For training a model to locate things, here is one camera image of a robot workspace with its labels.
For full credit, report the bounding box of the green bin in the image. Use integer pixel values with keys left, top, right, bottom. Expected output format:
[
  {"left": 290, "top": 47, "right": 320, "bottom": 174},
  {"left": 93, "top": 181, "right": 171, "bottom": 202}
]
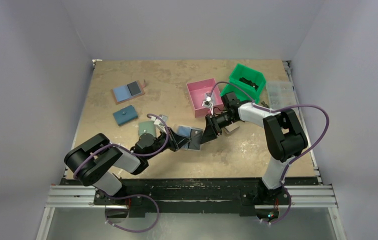
[
  {"left": 220, "top": 79, "right": 266, "bottom": 104},
  {"left": 229, "top": 63, "right": 266, "bottom": 82}
]

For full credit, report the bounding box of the hammer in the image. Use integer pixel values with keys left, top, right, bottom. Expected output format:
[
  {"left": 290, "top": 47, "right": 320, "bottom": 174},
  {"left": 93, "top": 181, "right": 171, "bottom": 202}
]
[{"left": 259, "top": 101, "right": 269, "bottom": 109}]

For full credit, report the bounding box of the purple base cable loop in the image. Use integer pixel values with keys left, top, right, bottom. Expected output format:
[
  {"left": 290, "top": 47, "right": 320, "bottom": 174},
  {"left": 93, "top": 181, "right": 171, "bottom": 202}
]
[{"left": 104, "top": 194, "right": 160, "bottom": 233}]

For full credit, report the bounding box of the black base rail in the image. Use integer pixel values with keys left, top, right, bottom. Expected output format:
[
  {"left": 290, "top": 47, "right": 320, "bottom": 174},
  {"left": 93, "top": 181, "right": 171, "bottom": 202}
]
[{"left": 92, "top": 178, "right": 295, "bottom": 218}]

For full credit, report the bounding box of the pink box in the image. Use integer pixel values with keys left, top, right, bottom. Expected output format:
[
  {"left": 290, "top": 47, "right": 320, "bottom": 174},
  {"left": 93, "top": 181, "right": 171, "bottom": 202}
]
[{"left": 186, "top": 78, "right": 216, "bottom": 118}]

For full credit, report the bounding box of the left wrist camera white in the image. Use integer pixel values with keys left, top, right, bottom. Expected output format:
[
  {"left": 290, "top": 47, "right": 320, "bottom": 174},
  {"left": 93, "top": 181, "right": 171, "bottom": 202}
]
[{"left": 154, "top": 114, "right": 168, "bottom": 128}]

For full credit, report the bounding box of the blue card holder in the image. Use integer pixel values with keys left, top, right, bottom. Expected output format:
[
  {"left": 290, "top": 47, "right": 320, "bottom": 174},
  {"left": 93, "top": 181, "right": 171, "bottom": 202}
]
[{"left": 113, "top": 105, "right": 138, "bottom": 126}]

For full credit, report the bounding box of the black object in bin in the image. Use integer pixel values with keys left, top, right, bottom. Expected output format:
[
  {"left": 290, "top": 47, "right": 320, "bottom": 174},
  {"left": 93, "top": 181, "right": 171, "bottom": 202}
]
[{"left": 239, "top": 77, "right": 259, "bottom": 90}]

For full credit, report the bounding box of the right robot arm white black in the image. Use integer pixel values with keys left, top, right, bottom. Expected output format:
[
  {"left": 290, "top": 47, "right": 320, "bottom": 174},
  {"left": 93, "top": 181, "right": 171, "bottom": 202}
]
[{"left": 201, "top": 92, "right": 308, "bottom": 204}]

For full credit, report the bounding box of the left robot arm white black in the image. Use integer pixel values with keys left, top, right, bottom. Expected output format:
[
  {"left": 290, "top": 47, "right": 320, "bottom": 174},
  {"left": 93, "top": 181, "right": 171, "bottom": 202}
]
[{"left": 64, "top": 127, "right": 191, "bottom": 205}]

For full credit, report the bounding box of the beige card holder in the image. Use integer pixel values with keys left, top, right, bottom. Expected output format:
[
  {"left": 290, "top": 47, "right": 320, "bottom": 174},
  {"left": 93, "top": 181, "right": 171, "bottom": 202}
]
[
  {"left": 224, "top": 123, "right": 240, "bottom": 135},
  {"left": 177, "top": 125, "right": 203, "bottom": 151}
]

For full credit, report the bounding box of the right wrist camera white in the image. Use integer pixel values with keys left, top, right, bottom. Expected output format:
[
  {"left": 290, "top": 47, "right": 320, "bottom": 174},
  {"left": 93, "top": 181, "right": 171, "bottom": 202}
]
[{"left": 202, "top": 96, "right": 214, "bottom": 113}]

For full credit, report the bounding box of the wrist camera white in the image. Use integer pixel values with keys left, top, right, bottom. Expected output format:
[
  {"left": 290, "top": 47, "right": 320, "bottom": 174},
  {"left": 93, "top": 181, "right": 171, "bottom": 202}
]
[
  {"left": 154, "top": 114, "right": 168, "bottom": 128},
  {"left": 202, "top": 96, "right": 214, "bottom": 113}
]

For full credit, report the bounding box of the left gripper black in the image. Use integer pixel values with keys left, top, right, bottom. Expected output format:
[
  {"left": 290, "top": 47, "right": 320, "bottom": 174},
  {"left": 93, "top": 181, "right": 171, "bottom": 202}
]
[{"left": 145, "top": 126, "right": 191, "bottom": 161}]

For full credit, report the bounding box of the open brown card holder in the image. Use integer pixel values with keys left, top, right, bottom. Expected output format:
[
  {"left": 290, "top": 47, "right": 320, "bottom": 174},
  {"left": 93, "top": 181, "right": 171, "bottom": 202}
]
[{"left": 111, "top": 80, "right": 147, "bottom": 104}]

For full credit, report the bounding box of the rear green bin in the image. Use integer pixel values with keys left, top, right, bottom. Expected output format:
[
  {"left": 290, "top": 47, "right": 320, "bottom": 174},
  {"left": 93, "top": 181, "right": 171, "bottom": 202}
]
[{"left": 229, "top": 63, "right": 266, "bottom": 82}]

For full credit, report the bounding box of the green card holder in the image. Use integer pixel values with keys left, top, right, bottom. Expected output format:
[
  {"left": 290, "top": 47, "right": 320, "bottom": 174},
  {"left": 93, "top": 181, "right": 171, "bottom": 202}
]
[{"left": 138, "top": 120, "right": 156, "bottom": 137}]

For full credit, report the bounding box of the dark grey VIP card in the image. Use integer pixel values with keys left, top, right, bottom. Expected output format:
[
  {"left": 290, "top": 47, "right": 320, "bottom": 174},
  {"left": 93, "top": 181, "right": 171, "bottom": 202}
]
[{"left": 188, "top": 128, "right": 203, "bottom": 151}]

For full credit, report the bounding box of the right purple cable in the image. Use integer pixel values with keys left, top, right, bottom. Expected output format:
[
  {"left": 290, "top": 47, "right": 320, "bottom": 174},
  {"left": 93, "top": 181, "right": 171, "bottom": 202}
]
[{"left": 208, "top": 81, "right": 330, "bottom": 226}]

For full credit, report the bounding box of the front green bin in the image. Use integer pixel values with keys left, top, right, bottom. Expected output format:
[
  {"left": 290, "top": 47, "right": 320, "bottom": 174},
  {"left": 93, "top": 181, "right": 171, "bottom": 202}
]
[{"left": 220, "top": 79, "right": 266, "bottom": 104}]

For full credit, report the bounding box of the clear screw organizer box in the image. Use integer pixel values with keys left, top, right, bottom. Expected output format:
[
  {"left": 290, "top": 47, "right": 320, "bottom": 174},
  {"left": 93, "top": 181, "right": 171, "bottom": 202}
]
[{"left": 266, "top": 81, "right": 297, "bottom": 110}]

